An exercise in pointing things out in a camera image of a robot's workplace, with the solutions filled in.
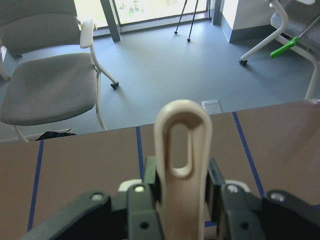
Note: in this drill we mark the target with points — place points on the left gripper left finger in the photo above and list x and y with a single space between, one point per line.
143 221

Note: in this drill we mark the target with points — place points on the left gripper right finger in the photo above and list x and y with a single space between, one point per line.
232 207

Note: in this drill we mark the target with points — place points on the beige plastic dustpan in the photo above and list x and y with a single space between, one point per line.
181 205

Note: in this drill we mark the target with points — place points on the grey padded chair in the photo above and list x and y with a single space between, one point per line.
53 88

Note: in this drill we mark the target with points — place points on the green plastic tool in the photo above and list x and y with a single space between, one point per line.
290 44

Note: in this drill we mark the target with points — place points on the white frame chair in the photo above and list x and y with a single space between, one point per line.
297 18

